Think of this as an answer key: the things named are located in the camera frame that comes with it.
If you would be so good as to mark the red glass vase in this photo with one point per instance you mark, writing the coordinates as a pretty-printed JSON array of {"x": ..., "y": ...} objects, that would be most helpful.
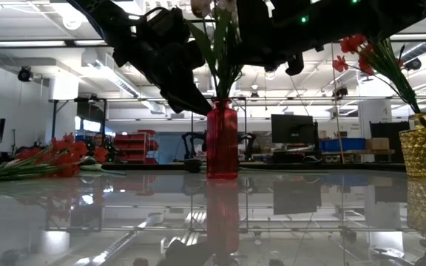
[{"x": 222, "y": 140}]

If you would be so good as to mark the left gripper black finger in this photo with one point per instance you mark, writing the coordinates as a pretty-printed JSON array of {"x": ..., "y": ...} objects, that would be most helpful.
[{"x": 187, "y": 98}]

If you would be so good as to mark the person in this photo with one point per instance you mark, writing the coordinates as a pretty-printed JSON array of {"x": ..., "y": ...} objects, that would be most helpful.
[{"x": 98, "y": 141}]

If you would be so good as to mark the spare black robot arm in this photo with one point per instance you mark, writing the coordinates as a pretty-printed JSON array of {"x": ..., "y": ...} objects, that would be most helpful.
[
  {"x": 189, "y": 142},
  {"x": 249, "y": 144}
]

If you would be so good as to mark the workbench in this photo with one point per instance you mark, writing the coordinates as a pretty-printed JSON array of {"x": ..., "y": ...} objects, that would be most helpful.
[{"x": 346, "y": 152}]

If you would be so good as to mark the dark purple artificial tulip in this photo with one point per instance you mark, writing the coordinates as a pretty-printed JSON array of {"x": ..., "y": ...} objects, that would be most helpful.
[{"x": 87, "y": 161}]

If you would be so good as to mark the white ventilation duct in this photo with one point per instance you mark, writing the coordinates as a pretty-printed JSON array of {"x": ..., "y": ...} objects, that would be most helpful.
[{"x": 120, "y": 83}]

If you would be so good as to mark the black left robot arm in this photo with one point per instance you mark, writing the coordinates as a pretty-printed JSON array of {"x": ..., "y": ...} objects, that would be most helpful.
[{"x": 98, "y": 14}]

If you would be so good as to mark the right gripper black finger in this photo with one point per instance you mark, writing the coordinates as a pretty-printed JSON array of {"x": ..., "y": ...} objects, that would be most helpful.
[{"x": 245, "y": 37}]

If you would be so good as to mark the yellow glass vase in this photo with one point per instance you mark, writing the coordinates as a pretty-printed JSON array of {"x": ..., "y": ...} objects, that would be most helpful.
[{"x": 425, "y": 147}]

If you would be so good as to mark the black wall camera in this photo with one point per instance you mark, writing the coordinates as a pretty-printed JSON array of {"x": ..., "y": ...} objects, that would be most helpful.
[{"x": 25, "y": 74}]

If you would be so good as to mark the pink artificial tulip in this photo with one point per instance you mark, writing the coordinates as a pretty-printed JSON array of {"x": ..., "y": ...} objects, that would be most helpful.
[{"x": 201, "y": 6}]

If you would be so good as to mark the black aluminium table frame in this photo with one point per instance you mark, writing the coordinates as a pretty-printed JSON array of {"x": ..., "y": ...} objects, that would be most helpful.
[{"x": 154, "y": 167}]

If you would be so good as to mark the red storage shelf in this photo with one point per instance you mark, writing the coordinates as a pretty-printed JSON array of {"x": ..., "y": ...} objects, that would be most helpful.
[{"x": 133, "y": 146}]

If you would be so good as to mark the black panel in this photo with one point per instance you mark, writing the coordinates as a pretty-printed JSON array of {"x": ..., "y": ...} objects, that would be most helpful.
[{"x": 387, "y": 136}]

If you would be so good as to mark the red artificial flower bunch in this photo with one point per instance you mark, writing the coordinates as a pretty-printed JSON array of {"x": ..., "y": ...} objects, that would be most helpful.
[
  {"x": 383, "y": 59},
  {"x": 61, "y": 151}
]

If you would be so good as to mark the blue plastic bin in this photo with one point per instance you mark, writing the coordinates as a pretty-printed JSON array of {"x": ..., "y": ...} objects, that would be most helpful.
[{"x": 342, "y": 145}]

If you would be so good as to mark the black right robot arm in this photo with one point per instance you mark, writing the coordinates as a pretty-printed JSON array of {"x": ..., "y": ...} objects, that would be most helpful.
[{"x": 364, "y": 18}]

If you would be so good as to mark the ceiling light strip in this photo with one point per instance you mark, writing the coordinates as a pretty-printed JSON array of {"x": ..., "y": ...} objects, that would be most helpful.
[
  {"x": 410, "y": 37},
  {"x": 20, "y": 44},
  {"x": 91, "y": 42}
]

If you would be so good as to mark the cardboard box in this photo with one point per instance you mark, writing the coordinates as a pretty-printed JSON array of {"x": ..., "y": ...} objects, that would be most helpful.
[{"x": 377, "y": 144}]

